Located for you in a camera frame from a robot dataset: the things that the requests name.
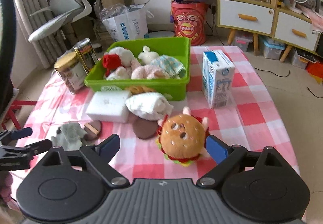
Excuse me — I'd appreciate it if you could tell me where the white office chair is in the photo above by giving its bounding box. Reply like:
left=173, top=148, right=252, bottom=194
left=28, top=0, right=92, bottom=42

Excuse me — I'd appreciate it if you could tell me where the brown small block toy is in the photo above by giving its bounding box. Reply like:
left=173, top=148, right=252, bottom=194
left=84, top=121, right=102, bottom=141

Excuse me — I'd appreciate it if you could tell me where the green plastic bin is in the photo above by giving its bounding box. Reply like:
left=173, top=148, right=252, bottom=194
left=84, top=37, right=191, bottom=101

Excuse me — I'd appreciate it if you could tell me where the blue lid storage box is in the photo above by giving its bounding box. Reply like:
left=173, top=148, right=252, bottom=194
left=259, top=36, right=285, bottom=60

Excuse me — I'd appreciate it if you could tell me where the white plush with red cheeks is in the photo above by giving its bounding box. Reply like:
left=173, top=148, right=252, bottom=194
left=102, top=47, right=137, bottom=80

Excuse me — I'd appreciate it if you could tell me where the clear plastic storage box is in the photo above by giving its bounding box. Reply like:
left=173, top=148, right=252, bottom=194
left=233, top=31, right=253, bottom=52

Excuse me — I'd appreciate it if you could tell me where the pink plush toy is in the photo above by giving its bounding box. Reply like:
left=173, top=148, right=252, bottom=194
left=131, top=58, right=170, bottom=80

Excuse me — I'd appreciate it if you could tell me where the blue white milk carton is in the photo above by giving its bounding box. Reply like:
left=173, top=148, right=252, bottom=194
left=202, top=50, right=235, bottom=109

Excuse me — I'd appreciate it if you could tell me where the black floor cable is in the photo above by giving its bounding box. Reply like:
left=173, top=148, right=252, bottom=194
left=253, top=66, right=291, bottom=78

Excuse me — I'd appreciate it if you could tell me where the gloved left hand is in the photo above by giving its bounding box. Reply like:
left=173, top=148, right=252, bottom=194
left=0, top=171, right=13, bottom=203

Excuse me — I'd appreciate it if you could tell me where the white bathroom scale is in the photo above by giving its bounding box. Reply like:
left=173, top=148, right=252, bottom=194
left=148, top=30, right=175, bottom=38

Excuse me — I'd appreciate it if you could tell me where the grey-green plush towel toy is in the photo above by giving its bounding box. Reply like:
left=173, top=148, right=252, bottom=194
left=51, top=122, right=88, bottom=151

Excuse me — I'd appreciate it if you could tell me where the cookie jar with gold lid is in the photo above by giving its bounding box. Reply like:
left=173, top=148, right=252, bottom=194
left=54, top=51, right=86, bottom=93

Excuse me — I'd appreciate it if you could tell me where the red white checkered tablecloth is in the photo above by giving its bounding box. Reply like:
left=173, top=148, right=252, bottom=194
left=10, top=45, right=301, bottom=204

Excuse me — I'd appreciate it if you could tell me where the white paper sack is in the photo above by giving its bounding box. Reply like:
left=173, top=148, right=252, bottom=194
left=100, top=2, right=154, bottom=42

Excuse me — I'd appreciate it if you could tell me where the red stool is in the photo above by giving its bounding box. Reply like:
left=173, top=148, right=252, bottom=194
left=1, top=100, right=37, bottom=130

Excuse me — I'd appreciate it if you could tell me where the white foam block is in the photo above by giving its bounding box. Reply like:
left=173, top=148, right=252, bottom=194
left=85, top=91, right=132, bottom=123

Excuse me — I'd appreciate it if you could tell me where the rabbit doll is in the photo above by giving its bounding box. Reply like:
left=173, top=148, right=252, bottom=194
left=138, top=46, right=186, bottom=79

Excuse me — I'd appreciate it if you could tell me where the wooden cabinet with drawers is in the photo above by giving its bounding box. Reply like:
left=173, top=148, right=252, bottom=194
left=217, top=0, right=321, bottom=60

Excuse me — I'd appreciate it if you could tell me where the white folded cloth bundle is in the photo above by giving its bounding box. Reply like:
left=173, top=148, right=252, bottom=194
left=125, top=92, right=174, bottom=121

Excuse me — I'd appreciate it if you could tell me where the red snack barrel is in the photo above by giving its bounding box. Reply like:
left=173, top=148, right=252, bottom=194
left=170, top=0, right=209, bottom=46

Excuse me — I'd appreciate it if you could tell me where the hamburger plush toy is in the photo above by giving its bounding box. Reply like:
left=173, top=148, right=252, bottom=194
left=156, top=107, right=210, bottom=167

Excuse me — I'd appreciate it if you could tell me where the dark tin can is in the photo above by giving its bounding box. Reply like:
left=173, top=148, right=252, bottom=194
left=73, top=38, right=99, bottom=73

